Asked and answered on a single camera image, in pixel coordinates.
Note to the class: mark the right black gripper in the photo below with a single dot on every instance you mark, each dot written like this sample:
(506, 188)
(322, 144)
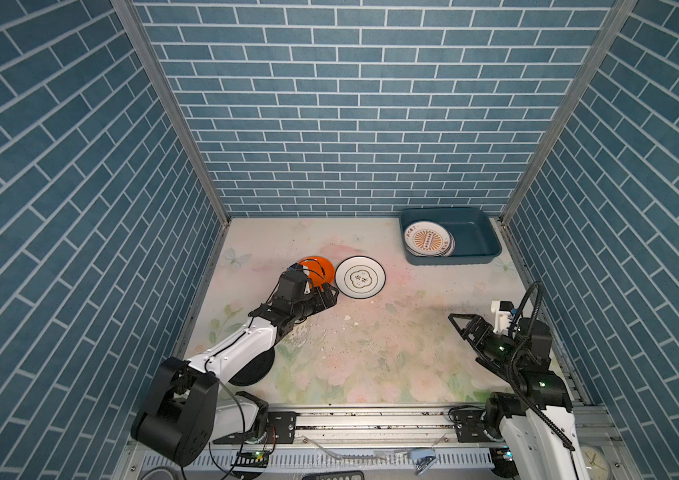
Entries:
(473, 327)

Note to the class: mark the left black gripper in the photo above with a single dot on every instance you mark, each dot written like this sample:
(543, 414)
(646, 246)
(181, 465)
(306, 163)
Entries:
(330, 299)

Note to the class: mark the white plate clover emblem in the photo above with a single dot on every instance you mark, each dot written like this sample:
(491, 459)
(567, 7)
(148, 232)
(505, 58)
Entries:
(360, 277)

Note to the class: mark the black round plate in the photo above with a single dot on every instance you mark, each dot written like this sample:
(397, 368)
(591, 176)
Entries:
(256, 370)

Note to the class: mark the white plate orange sunburst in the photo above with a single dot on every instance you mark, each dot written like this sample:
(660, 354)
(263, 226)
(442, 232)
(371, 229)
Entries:
(428, 239)

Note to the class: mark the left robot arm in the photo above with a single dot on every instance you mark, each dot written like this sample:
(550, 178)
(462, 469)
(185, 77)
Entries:
(191, 402)

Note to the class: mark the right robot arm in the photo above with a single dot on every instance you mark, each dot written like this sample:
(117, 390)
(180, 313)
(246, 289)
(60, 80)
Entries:
(535, 420)

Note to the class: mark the teal plastic bin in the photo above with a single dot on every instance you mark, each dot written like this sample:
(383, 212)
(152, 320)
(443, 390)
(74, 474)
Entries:
(468, 236)

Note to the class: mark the orange plastic plate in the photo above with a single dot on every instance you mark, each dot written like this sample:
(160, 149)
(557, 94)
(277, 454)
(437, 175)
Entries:
(319, 270)

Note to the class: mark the white analog clock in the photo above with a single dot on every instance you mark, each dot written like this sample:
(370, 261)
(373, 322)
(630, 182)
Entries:
(598, 467)

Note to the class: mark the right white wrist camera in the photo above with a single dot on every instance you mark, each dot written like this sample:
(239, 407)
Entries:
(503, 312)

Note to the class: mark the aluminium mounting rail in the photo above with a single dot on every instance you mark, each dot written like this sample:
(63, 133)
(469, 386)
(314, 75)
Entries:
(363, 442)

